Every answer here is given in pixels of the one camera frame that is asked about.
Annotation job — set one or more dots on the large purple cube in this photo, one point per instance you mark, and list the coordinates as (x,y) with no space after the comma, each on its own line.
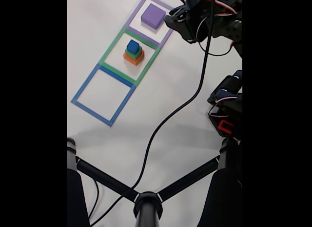
(153,15)

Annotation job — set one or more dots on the small blue cube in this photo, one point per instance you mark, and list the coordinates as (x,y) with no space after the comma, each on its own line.
(132,46)

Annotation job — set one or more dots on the green cube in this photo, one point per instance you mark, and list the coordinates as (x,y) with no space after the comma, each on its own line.
(136,53)

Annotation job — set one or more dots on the orange cube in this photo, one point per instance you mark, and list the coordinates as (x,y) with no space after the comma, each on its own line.
(134,60)

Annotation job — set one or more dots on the black tripod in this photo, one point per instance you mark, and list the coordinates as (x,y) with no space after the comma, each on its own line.
(147,207)

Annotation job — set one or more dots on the purple square frame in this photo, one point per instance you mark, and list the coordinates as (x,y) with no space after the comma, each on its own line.
(142,34)

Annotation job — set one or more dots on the green square frame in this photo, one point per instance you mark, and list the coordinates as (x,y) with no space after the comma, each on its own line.
(117,72)

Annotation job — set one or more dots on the blue square frame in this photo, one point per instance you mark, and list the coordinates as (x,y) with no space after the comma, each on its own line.
(90,109)

